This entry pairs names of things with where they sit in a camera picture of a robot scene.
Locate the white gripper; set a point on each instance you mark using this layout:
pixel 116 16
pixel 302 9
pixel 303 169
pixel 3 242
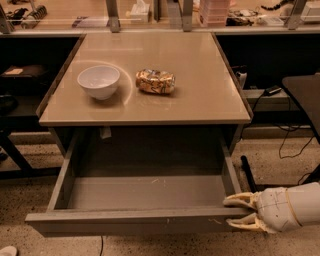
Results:
pixel 275 209

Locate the grey top drawer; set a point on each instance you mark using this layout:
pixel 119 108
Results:
pixel 142 181

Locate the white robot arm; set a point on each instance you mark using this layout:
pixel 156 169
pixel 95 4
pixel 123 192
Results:
pixel 305 200

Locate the grey drawer cabinet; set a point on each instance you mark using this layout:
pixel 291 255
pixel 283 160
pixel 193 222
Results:
pixel 205 91

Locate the black table leg bar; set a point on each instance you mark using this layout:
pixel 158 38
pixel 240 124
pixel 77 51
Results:
pixel 246 168

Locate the black phone on shelf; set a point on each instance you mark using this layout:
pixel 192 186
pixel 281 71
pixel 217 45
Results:
pixel 272 90

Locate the crushed gold drink can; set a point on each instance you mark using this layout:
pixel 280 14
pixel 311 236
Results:
pixel 155 81

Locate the white ceramic bowl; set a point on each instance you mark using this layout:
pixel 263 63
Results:
pixel 99 82

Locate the pink plastic container stack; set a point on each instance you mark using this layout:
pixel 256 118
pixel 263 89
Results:
pixel 213 13

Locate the white tissue box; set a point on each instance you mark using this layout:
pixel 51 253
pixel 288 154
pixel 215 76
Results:
pixel 140 12

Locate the white shoe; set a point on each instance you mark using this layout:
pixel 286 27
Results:
pixel 8 251

